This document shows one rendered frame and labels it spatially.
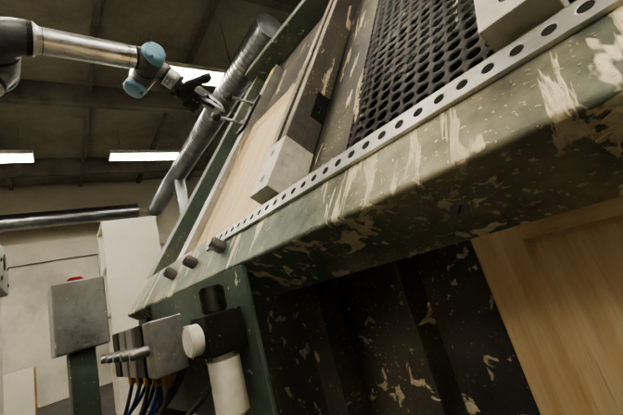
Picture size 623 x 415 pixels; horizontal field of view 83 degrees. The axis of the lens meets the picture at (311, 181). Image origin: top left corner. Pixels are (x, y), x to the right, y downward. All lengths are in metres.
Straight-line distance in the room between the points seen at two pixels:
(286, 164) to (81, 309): 0.73
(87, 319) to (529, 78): 1.09
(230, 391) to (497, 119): 0.49
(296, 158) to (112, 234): 4.07
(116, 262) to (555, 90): 4.46
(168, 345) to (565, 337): 0.59
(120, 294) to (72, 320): 3.38
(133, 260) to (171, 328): 3.90
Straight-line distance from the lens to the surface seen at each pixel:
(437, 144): 0.34
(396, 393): 0.79
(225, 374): 0.59
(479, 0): 0.44
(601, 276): 0.55
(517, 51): 0.36
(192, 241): 1.06
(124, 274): 4.55
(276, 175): 0.61
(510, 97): 0.33
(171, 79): 1.48
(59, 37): 1.27
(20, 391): 5.66
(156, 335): 0.69
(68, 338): 1.14
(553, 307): 0.57
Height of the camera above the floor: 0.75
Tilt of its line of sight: 16 degrees up
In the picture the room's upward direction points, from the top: 16 degrees counter-clockwise
